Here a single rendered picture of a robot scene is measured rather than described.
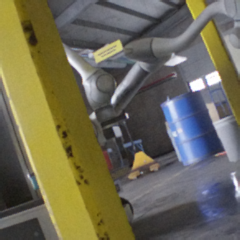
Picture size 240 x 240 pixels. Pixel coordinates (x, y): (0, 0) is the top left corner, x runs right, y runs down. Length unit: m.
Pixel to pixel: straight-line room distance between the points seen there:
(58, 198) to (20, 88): 0.20
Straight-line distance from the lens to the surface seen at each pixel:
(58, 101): 0.72
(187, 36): 1.93
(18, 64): 0.75
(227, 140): 3.65
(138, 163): 7.96
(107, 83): 1.68
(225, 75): 2.32
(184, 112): 5.44
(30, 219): 1.85
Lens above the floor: 0.35
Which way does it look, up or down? 6 degrees up
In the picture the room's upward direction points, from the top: 21 degrees counter-clockwise
